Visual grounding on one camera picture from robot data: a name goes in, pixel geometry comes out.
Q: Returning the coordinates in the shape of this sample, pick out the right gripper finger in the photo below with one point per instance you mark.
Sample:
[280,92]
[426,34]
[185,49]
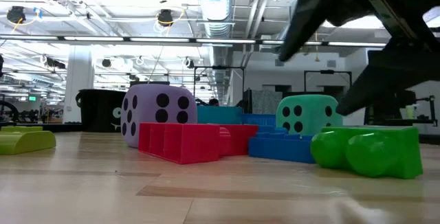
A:
[309,11]
[395,73]

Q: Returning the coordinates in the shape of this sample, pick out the bright green building block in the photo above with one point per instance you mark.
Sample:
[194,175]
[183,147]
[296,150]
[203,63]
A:
[371,155]

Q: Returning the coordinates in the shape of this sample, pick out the teal foam die black dots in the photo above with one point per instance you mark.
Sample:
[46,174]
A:
[311,117]

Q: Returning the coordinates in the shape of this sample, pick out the blue building block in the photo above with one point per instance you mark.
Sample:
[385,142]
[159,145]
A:
[271,129]
[275,152]

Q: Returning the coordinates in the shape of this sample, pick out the large red building block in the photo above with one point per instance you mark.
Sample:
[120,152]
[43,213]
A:
[192,145]

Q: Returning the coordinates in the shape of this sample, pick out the purple foam die black dots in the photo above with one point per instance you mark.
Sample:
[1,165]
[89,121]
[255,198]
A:
[148,129]

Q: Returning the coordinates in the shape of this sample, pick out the black monitors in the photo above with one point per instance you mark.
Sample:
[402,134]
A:
[385,112]

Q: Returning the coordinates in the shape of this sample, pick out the pale green cup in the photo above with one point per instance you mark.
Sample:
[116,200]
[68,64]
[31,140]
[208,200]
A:
[411,112]

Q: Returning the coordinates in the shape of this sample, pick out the grey partition panel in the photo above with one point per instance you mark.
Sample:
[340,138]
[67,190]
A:
[268,102]

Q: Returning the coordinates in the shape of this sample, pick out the person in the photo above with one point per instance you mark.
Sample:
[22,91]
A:
[214,102]

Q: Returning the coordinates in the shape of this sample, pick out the dark teal plastic tray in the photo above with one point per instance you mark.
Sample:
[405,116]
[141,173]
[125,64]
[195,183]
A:
[220,115]

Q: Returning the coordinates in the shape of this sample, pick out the black round ceiling fixture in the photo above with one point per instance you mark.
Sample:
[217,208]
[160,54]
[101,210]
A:
[165,18]
[16,14]

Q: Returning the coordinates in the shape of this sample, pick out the long linear ceiling light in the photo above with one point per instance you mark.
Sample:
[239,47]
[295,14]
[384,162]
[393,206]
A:
[158,40]

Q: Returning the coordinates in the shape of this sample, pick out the black round bin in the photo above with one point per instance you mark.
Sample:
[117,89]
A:
[98,110]

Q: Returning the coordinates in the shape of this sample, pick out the white building column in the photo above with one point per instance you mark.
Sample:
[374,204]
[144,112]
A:
[79,79]

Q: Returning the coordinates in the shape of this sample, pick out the lime green building block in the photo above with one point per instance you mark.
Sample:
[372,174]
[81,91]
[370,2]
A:
[24,141]

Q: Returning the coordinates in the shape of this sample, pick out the thin black station frame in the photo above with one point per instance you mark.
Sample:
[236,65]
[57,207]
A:
[326,71]
[220,67]

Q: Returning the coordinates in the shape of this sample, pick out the silver round ventilation duct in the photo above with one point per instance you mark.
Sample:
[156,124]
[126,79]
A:
[216,4]

